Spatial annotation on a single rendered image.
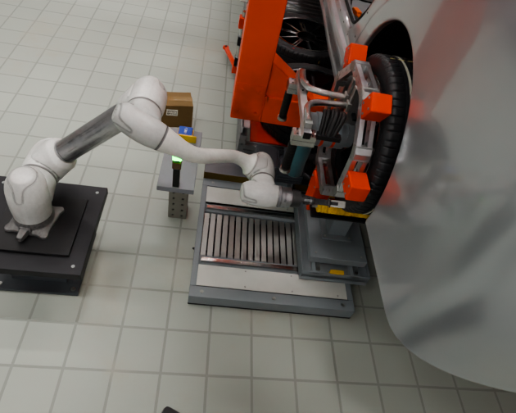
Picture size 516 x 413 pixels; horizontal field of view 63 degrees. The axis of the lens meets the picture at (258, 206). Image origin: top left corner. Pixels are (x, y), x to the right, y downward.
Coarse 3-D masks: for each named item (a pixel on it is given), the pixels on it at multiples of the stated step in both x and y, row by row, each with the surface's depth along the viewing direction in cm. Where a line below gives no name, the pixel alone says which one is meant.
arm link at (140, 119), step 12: (120, 108) 144; (132, 108) 145; (144, 108) 148; (156, 108) 152; (120, 120) 144; (132, 120) 144; (144, 120) 145; (156, 120) 149; (132, 132) 146; (144, 132) 146; (156, 132) 148; (144, 144) 150; (156, 144) 150
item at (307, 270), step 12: (300, 216) 237; (300, 228) 231; (300, 240) 223; (300, 252) 219; (300, 264) 216; (312, 264) 214; (324, 264) 218; (300, 276) 214; (312, 276) 214; (324, 276) 214; (336, 276) 214; (348, 276) 214; (360, 276) 214
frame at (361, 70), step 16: (352, 64) 165; (368, 64) 164; (336, 80) 185; (368, 80) 159; (368, 128) 153; (368, 144) 151; (320, 160) 199; (352, 160) 152; (368, 160) 152; (320, 176) 192; (320, 192) 187; (336, 192) 166
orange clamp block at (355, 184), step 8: (352, 176) 154; (360, 176) 155; (344, 184) 158; (352, 184) 151; (360, 184) 152; (368, 184) 153; (344, 192) 157; (352, 192) 152; (360, 192) 152; (368, 192) 152; (352, 200) 155; (360, 200) 155
